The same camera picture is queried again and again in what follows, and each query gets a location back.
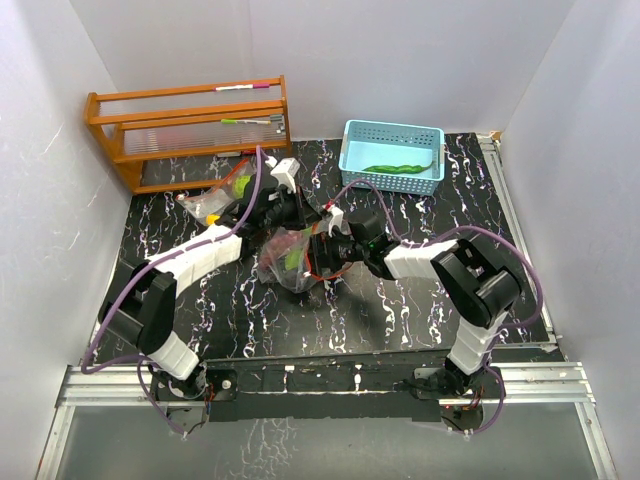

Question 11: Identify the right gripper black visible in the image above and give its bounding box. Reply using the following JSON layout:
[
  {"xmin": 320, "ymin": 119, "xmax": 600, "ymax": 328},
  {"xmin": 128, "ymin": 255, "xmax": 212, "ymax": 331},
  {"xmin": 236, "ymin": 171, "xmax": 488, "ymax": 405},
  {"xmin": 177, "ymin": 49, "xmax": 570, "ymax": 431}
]
[{"xmin": 293, "ymin": 228, "xmax": 368, "ymax": 281}]

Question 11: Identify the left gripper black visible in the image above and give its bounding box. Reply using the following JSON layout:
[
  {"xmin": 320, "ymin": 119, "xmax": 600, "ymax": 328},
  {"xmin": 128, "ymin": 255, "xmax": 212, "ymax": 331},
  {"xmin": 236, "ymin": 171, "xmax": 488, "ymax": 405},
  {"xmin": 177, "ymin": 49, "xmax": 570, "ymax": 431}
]
[{"xmin": 261, "ymin": 186, "xmax": 322, "ymax": 232}]

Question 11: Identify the zip bag red seal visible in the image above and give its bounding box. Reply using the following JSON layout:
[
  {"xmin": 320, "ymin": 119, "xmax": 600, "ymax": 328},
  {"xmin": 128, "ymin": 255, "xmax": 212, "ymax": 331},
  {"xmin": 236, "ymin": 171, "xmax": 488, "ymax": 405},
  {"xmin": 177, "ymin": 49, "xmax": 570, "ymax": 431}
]
[{"xmin": 257, "ymin": 220, "xmax": 353, "ymax": 294}]

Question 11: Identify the green fake chili pepper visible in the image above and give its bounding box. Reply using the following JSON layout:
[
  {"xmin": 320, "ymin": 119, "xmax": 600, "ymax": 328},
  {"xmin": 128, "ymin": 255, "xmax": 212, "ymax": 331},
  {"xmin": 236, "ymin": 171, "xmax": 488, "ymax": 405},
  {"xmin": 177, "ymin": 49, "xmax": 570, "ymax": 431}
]
[{"xmin": 362, "ymin": 160, "xmax": 433, "ymax": 175}]

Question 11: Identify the light blue plastic basket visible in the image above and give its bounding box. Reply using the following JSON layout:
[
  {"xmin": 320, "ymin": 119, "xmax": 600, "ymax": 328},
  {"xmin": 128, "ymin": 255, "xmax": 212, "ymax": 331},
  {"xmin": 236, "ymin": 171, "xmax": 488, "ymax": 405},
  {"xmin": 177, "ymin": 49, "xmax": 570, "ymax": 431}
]
[{"xmin": 339, "ymin": 120, "xmax": 445, "ymax": 196}]

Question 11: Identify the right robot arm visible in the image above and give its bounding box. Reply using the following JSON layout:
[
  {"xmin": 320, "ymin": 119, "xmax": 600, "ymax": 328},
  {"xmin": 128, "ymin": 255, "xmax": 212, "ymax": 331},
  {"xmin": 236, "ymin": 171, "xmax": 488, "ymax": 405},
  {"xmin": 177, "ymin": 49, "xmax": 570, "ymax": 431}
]
[{"xmin": 308, "ymin": 217, "xmax": 522, "ymax": 397}]

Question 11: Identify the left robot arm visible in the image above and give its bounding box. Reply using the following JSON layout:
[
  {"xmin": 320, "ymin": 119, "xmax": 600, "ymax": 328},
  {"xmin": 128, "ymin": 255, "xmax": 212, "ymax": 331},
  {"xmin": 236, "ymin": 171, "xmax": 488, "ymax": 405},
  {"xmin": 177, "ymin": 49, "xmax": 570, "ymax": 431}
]
[{"xmin": 88, "ymin": 186, "xmax": 322, "ymax": 399}]

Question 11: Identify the green bumpy fruit left bag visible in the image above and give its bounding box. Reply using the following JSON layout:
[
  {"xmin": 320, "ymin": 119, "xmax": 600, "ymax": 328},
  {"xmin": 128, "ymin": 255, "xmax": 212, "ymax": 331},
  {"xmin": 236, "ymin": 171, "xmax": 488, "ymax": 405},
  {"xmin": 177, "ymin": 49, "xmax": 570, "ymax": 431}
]
[{"xmin": 232, "ymin": 175, "xmax": 251, "ymax": 199}]

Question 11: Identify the green bumpy fake fruit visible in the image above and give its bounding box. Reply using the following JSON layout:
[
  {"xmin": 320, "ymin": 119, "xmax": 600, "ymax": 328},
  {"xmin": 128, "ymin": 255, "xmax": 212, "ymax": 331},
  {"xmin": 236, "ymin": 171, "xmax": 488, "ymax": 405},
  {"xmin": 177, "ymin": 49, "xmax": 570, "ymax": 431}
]
[{"xmin": 284, "ymin": 248, "xmax": 305, "ymax": 271}]

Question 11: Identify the dark red fake fruit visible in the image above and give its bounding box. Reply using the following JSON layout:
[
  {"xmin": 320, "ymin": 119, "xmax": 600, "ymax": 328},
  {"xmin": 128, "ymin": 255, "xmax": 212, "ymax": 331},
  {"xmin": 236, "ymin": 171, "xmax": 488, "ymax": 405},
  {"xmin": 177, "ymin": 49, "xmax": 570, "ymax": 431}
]
[{"xmin": 263, "ymin": 230, "xmax": 297, "ymax": 264}]

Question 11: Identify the zip bag with grapes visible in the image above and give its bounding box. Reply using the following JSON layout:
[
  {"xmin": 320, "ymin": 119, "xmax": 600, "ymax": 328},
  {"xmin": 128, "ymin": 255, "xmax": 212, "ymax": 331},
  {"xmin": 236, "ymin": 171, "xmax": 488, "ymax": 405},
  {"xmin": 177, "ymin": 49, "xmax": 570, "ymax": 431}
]
[{"xmin": 176, "ymin": 158, "xmax": 256, "ymax": 226}]

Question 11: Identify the green white marker pen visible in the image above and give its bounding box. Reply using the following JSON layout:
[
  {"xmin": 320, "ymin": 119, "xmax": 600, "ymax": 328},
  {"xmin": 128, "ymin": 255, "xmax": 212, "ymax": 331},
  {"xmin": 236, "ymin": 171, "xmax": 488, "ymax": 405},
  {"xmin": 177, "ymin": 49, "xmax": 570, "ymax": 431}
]
[{"xmin": 220, "ymin": 118, "xmax": 272, "ymax": 125}]

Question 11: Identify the pink white marker pen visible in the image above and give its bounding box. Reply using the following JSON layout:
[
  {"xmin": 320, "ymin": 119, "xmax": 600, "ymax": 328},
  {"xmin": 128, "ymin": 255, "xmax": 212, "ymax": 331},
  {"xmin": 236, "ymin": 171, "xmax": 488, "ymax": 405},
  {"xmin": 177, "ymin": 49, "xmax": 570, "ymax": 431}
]
[{"xmin": 213, "ymin": 82, "xmax": 271, "ymax": 92}]

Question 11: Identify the black base crossbar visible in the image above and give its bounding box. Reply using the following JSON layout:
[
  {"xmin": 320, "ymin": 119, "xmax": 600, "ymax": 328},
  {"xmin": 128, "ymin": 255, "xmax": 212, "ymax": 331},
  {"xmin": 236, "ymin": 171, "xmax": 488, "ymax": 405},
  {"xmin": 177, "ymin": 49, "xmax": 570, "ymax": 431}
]
[{"xmin": 146, "ymin": 349, "xmax": 505, "ymax": 423}]

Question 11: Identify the wooden shelf rack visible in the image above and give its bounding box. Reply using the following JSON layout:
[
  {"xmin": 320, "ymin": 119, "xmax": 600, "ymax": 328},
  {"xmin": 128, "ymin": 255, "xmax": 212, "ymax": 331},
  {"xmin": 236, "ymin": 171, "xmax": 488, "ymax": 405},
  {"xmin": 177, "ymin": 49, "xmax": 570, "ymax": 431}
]
[{"xmin": 83, "ymin": 75, "xmax": 292, "ymax": 195}]

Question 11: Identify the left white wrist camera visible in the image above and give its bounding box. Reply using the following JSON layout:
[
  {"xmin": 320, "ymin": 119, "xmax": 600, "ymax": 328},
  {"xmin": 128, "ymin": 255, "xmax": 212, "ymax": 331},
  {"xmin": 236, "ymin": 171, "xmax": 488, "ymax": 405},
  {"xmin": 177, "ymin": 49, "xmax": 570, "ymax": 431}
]
[{"xmin": 271, "ymin": 158, "xmax": 300, "ymax": 193}]

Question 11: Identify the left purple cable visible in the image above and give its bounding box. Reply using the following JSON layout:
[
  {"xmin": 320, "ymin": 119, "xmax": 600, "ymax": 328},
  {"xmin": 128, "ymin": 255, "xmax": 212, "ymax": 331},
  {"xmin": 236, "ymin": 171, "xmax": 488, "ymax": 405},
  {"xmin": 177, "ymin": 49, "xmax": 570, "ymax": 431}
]
[{"xmin": 80, "ymin": 144, "xmax": 279, "ymax": 436}]

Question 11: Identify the aluminium frame rail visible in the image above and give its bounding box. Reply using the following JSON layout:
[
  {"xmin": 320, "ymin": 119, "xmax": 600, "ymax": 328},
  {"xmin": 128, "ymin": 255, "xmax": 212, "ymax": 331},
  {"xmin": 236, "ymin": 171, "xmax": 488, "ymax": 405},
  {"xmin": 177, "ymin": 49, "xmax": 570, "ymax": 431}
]
[{"xmin": 37, "ymin": 354, "xmax": 616, "ymax": 479}]

